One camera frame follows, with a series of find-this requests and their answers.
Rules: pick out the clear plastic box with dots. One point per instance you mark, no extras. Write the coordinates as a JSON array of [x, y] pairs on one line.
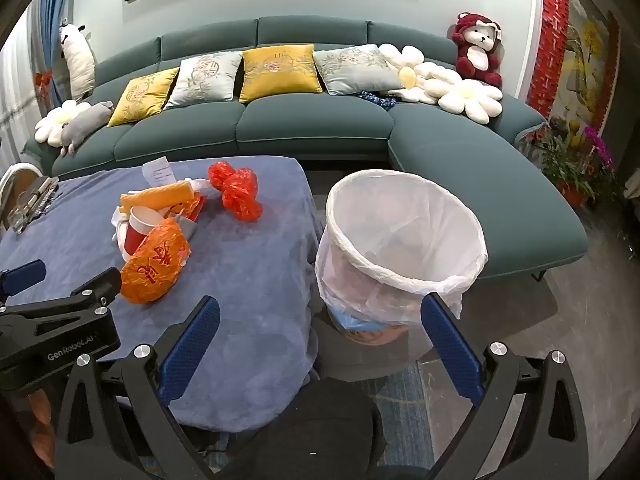
[[25, 212]]

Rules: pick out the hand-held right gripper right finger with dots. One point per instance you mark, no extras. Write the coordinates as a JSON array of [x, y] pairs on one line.
[[450, 347]]

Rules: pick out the red plush bear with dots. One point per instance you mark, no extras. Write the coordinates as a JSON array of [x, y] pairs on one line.
[[466, 67]]

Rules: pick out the white flower cushion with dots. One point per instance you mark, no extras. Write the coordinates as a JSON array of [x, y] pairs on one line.
[[472, 102], [50, 125], [430, 77]]

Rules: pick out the purple flower plant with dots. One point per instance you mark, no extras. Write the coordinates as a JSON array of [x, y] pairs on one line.
[[600, 150]]

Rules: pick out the white sheer curtain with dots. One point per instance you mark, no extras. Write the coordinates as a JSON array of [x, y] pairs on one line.
[[15, 105]]

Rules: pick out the person's left hand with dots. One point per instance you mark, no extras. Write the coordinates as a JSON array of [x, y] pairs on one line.
[[41, 410]]

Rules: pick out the teal fabric sofa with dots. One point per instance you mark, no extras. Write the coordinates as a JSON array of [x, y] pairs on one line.
[[310, 120]]

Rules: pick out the red plastic bag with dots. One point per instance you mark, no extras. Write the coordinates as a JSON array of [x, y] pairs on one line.
[[240, 190]]

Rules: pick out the black ridged strip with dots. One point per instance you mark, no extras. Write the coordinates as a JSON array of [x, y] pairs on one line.
[[50, 197]]

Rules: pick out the landscape wall painting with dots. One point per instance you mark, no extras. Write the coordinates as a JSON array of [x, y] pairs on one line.
[[590, 60]]

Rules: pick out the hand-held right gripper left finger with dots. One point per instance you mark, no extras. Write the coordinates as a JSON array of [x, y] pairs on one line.
[[192, 350]]

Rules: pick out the white paper slip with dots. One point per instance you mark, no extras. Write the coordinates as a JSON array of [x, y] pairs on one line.
[[159, 172]]

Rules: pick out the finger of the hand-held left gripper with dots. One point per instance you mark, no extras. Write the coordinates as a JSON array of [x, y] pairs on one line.
[[102, 282], [25, 275]]

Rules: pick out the yellow embroidered pillow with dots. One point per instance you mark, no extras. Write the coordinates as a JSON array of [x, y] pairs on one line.
[[280, 72], [142, 95]]

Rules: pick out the long white plush animal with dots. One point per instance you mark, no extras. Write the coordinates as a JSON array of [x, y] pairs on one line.
[[77, 65]]

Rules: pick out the blue beaded item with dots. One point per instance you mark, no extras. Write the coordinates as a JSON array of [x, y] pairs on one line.
[[376, 98]]

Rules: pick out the potted plant with red pot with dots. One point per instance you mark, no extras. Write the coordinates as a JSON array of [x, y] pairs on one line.
[[567, 170]]

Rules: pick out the red curtain tie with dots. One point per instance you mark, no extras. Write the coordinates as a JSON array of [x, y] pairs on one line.
[[44, 82]]

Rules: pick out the person's black trouser leg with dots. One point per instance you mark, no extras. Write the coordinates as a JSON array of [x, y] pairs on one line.
[[320, 430]]

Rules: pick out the waste bin with white liner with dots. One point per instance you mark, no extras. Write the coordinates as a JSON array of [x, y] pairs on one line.
[[400, 240]]

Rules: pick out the red paper wall hanging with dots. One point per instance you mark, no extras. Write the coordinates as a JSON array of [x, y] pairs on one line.
[[552, 20]]

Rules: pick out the white framed chair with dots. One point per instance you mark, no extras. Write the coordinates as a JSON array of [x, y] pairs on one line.
[[20, 175]]

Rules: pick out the orange printed plastic bag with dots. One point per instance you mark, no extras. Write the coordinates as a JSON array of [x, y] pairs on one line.
[[155, 265]]

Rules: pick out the blue curtain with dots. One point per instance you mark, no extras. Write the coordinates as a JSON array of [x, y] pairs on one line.
[[57, 5]]

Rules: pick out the orange ribbed wrapper roll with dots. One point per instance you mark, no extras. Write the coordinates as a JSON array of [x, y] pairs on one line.
[[155, 196]]

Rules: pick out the light grey embroidered pillow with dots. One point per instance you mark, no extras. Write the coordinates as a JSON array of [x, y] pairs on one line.
[[350, 67], [202, 80]]

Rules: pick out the grey plush animal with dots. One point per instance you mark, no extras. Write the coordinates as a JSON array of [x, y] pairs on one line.
[[87, 122]]

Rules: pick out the red paper cup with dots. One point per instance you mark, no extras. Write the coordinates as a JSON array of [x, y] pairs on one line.
[[135, 237]]

